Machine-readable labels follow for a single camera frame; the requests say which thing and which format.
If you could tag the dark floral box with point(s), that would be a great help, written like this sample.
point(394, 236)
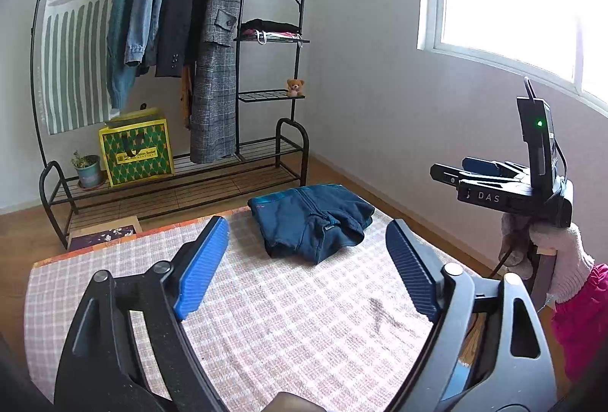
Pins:
point(104, 235)

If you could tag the pink checked cloth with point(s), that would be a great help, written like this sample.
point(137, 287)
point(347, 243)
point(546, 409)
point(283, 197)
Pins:
point(285, 321)

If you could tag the person's right hand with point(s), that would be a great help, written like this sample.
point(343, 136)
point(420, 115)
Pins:
point(572, 260)

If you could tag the person's right forearm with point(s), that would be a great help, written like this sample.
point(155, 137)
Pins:
point(584, 321)

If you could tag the grey plaid coat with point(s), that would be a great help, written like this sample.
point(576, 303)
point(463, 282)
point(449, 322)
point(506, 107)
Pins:
point(213, 108)

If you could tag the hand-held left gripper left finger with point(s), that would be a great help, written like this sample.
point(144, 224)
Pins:
point(202, 269)

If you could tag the stack of folded clothes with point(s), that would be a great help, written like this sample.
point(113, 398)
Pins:
point(270, 28)

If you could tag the yellow green patterned bag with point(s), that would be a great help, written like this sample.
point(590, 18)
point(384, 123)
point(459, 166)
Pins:
point(137, 155)

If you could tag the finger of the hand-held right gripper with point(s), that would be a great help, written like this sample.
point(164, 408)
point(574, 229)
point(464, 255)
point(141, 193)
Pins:
point(475, 179)
point(484, 165)

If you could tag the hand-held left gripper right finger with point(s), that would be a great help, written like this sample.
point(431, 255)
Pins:
point(413, 274)

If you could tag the black coat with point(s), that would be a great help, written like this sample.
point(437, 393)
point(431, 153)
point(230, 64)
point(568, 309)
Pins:
point(183, 13)

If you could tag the dark denim jacket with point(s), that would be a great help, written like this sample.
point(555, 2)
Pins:
point(121, 36)

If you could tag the small potted plant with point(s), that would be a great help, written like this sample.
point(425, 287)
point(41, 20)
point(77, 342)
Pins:
point(89, 174)

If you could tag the grey striped wall cloth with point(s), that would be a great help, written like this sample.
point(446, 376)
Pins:
point(71, 60)

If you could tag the teal plaid fleece jacket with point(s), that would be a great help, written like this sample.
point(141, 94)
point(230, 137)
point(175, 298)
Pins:
point(308, 222)

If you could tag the brown teddy bear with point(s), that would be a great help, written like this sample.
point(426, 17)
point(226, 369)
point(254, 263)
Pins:
point(295, 88)

